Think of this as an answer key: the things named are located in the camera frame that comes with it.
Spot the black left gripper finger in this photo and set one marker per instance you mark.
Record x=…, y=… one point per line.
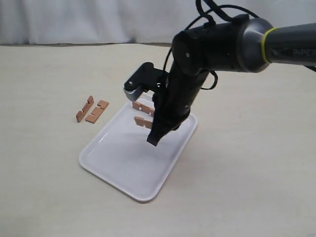
x=158, y=131

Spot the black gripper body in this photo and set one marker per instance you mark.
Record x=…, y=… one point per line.
x=197, y=52

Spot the white plastic tray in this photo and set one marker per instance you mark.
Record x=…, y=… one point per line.
x=121, y=156

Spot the white fabric backdrop curtain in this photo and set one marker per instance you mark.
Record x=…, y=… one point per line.
x=93, y=21

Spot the notched wooden piece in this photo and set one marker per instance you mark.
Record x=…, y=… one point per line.
x=142, y=107
x=142, y=122
x=97, y=111
x=81, y=114

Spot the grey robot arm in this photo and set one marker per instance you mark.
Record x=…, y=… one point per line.
x=243, y=45

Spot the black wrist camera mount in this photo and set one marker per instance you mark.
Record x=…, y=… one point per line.
x=145, y=78

